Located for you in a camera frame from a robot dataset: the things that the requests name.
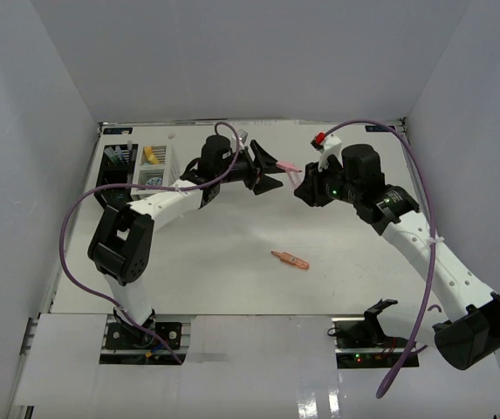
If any green gel pen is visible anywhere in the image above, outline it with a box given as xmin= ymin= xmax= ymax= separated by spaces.
xmin=114 ymin=146 xmax=127 ymax=163

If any yellow highlighter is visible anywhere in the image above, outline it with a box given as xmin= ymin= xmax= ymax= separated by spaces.
xmin=143 ymin=147 xmax=154 ymax=161

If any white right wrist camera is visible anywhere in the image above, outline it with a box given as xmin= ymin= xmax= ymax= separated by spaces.
xmin=311 ymin=132 xmax=342 ymax=172

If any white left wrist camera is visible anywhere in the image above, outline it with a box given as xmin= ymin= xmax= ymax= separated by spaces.
xmin=232 ymin=129 xmax=249 ymax=148

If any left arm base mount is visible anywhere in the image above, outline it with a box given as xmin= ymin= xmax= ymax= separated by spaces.
xmin=99 ymin=321 xmax=189 ymax=366

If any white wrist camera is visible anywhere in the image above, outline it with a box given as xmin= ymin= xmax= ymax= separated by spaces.
xmin=311 ymin=132 xmax=342 ymax=172
xmin=232 ymin=129 xmax=249 ymax=148

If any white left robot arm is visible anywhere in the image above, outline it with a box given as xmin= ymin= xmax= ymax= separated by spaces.
xmin=87 ymin=134 xmax=283 ymax=348

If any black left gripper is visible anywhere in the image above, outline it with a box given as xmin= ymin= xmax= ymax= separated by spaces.
xmin=216 ymin=141 xmax=290 ymax=196

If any blue white tape roll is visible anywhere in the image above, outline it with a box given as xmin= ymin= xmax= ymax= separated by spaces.
xmin=143 ymin=176 xmax=163 ymax=190

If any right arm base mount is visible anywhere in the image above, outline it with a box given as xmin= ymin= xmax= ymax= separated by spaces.
xmin=326 ymin=299 xmax=408 ymax=370

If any black slotted organizer box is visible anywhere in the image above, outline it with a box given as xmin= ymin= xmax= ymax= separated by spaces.
xmin=94 ymin=144 xmax=138 ymax=208

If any white slotted organizer box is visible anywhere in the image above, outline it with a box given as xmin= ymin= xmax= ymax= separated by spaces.
xmin=131 ymin=145 xmax=181 ymax=200

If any pink highlighter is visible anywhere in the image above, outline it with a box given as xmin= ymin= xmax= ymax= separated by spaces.
xmin=276 ymin=161 xmax=302 ymax=189

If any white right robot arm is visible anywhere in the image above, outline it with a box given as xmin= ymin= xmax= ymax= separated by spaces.
xmin=294 ymin=144 xmax=500 ymax=370

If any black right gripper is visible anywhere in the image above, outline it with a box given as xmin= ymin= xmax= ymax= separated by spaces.
xmin=294 ymin=156 xmax=361 ymax=209

